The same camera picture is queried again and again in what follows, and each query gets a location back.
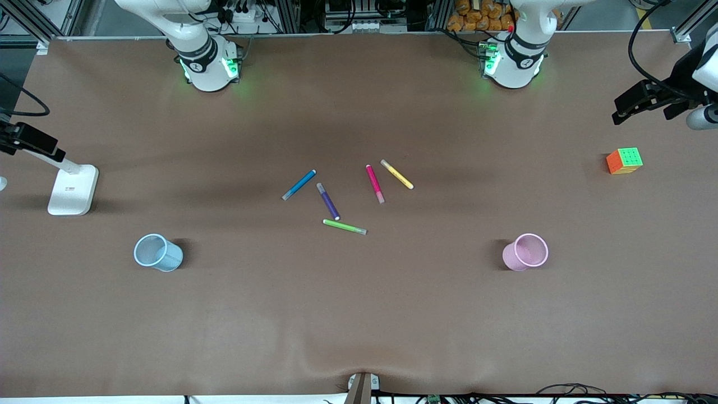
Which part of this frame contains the blue marker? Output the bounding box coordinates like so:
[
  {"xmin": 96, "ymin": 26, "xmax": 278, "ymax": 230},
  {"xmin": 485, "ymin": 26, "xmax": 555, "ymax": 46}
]
[{"xmin": 282, "ymin": 169, "xmax": 317, "ymax": 201}]

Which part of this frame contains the pink marker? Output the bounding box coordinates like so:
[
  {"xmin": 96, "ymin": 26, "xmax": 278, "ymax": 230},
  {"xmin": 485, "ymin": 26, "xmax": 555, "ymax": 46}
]
[{"xmin": 366, "ymin": 164, "xmax": 386, "ymax": 204}]

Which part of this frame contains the colourful puzzle cube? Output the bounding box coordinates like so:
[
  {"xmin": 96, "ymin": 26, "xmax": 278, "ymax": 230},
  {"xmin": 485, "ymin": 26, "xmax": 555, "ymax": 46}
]
[{"xmin": 606, "ymin": 147, "xmax": 644, "ymax": 175}]

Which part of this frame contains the light blue cup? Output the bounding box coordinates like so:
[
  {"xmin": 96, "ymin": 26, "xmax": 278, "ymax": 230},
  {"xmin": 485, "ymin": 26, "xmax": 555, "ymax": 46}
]
[{"xmin": 134, "ymin": 233, "xmax": 184, "ymax": 273}]

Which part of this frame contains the orange packets pile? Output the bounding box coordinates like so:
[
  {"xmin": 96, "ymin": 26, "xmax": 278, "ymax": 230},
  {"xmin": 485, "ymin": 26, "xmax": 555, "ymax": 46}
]
[{"xmin": 447, "ymin": 0, "xmax": 517, "ymax": 33}]

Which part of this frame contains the pink cup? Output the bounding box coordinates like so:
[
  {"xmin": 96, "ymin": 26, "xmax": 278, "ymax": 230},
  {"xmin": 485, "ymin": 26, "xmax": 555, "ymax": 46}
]
[{"xmin": 502, "ymin": 233, "xmax": 549, "ymax": 272}]

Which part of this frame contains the white power strip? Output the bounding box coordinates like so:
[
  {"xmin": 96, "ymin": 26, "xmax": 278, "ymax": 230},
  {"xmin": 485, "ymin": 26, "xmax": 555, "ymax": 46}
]
[{"xmin": 222, "ymin": 7, "xmax": 257, "ymax": 24}]

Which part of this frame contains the yellow marker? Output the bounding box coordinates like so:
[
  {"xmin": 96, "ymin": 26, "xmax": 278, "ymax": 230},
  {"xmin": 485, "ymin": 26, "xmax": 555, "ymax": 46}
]
[{"xmin": 380, "ymin": 159, "xmax": 415, "ymax": 190}]

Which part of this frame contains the purple marker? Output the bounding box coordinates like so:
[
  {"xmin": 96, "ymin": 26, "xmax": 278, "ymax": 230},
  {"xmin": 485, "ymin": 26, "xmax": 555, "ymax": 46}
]
[{"xmin": 316, "ymin": 182, "xmax": 341, "ymax": 221}]

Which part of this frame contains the grey electronics unit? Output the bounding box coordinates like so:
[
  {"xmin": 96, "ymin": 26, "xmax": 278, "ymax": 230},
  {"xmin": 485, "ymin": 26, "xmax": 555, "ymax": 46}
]
[{"xmin": 324, "ymin": 0, "xmax": 382, "ymax": 33}]

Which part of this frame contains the green marker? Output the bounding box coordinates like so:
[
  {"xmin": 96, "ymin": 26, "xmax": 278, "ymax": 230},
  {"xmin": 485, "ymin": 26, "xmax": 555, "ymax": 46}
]
[{"xmin": 323, "ymin": 219, "xmax": 367, "ymax": 236}]

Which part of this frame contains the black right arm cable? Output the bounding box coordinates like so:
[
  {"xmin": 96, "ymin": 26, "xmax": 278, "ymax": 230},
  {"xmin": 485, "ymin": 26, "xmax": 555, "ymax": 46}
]
[{"xmin": 0, "ymin": 72, "xmax": 51, "ymax": 117}]

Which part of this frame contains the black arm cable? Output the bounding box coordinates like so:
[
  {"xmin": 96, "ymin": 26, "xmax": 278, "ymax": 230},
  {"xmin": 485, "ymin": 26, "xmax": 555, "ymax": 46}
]
[
  {"xmin": 628, "ymin": 0, "xmax": 682, "ymax": 93},
  {"xmin": 0, "ymin": 72, "xmax": 51, "ymax": 117}
]

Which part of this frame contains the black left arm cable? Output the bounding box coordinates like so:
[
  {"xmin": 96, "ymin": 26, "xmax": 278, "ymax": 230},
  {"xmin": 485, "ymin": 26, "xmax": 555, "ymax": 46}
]
[{"xmin": 628, "ymin": 0, "xmax": 682, "ymax": 93}]

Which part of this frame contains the aluminium frame beam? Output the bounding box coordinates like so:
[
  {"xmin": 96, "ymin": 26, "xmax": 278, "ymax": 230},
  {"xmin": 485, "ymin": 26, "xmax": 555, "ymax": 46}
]
[
  {"xmin": 0, "ymin": 0, "xmax": 85, "ymax": 56},
  {"xmin": 670, "ymin": 0, "xmax": 718, "ymax": 44}
]

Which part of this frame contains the aluminium frame post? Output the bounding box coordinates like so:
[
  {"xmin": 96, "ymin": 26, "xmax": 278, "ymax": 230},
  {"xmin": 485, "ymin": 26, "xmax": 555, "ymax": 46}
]
[
  {"xmin": 427, "ymin": 0, "xmax": 449, "ymax": 31},
  {"xmin": 279, "ymin": 0, "xmax": 301, "ymax": 33}
]

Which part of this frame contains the black cable bundle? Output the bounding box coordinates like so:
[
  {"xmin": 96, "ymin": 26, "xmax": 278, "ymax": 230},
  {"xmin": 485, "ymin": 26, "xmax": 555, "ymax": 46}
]
[{"xmin": 536, "ymin": 383, "xmax": 718, "ymax": 404}]

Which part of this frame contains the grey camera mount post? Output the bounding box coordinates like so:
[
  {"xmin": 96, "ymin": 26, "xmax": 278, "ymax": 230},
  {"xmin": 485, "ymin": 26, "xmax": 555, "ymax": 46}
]
[{"xmin": 344, "ymin": 371, "xmax": 380, "ymax": 404}]

